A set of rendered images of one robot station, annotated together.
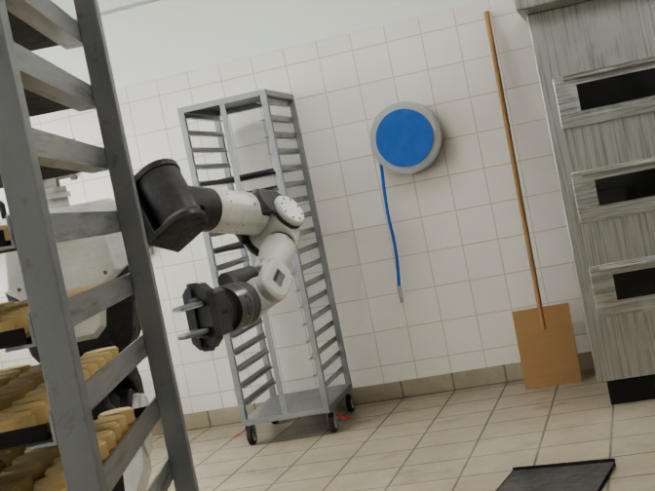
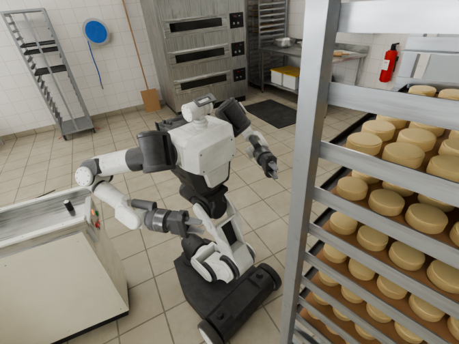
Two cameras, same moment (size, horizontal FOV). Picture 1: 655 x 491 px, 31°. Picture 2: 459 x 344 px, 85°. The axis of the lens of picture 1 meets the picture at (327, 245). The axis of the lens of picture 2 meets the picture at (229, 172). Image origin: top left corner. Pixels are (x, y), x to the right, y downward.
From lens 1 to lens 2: 1.87 m
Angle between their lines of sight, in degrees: 49
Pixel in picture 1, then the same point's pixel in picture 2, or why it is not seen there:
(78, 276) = (224, 159)
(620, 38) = (180, 9)
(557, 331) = (153, 96)
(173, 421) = not seen: hidden behind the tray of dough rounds
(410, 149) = (99, 36)
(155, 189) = (235, 112)
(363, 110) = (75, 18)
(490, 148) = (125, 37)
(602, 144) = (176, 44)
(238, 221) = not seen: hidden behind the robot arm
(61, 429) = not seen: outside the picture
